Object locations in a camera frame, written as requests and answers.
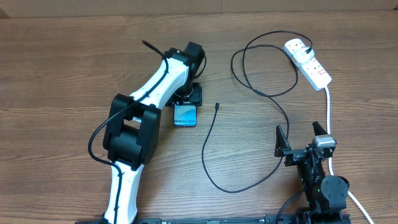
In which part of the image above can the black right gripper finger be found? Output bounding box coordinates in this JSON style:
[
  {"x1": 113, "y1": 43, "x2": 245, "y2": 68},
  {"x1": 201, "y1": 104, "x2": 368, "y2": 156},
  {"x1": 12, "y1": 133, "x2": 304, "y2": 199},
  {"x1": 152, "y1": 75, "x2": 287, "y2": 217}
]
[
  {"x1": 275, "y1": 125, "x2": 290, "y2": 151},
  {"x1": 312, "y1": 121, "x2": 328, "y2": 136}
]

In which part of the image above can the Samsung Galaxy smartphone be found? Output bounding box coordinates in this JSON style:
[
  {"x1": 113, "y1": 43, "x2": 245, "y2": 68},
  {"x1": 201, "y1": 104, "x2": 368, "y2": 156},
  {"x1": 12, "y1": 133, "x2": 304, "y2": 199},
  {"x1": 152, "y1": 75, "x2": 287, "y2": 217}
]
[{"x1": 174, "y1": 105, "x2": 197, "y2": 127}]

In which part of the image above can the black USB charging cable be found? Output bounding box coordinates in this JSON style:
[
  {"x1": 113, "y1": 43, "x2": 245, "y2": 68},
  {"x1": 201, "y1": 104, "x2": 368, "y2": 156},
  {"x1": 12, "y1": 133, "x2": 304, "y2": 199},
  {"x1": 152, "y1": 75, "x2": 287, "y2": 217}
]
[{"x1": 201, "y1": 30, "x2": 313, "y2": 194}]

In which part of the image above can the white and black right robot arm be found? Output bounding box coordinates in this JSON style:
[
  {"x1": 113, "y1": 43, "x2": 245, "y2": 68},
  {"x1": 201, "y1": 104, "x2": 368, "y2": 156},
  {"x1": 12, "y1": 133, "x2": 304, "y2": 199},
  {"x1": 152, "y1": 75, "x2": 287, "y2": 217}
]
[{"x1": 274, "y1": 121, "x2": 351, "y2": 223}]

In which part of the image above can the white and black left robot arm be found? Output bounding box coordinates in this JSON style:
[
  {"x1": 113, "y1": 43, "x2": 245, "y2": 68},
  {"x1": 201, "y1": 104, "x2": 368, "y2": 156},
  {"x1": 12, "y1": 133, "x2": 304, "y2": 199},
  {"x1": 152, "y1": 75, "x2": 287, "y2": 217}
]
[{"x1": 100, "y1": 42, "x2": 206, "y2": 223}]

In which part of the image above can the white charger plug adapter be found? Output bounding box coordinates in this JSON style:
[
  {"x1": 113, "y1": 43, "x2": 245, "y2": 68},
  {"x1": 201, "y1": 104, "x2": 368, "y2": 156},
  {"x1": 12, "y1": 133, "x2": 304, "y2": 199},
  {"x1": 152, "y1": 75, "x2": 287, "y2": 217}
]
[{"x1": 293, "y1": 47, "x2": 315, "y2": 64}]

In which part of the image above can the white power strip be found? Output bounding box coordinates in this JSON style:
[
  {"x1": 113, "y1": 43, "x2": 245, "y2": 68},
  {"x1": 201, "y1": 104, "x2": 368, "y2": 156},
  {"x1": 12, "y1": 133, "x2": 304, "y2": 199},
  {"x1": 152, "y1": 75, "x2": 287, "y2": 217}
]
[{"x1": 284, "y1": 39, "x2": 332, "y2": 91}]

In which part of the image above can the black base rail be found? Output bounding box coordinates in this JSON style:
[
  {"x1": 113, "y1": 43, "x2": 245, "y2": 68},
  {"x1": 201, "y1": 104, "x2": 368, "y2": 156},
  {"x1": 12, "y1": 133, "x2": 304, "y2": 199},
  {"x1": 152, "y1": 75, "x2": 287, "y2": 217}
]
[{"x1": 74, "y1": 213, "x2": 352, "y2": 224}]

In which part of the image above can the white power strip cord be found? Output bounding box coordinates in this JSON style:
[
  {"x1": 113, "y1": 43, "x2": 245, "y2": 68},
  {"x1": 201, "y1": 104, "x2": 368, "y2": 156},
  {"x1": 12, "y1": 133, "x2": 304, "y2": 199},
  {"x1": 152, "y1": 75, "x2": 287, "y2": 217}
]
[{"x1": 324, "y1": 86, "x2": 375, "y2": 224}]

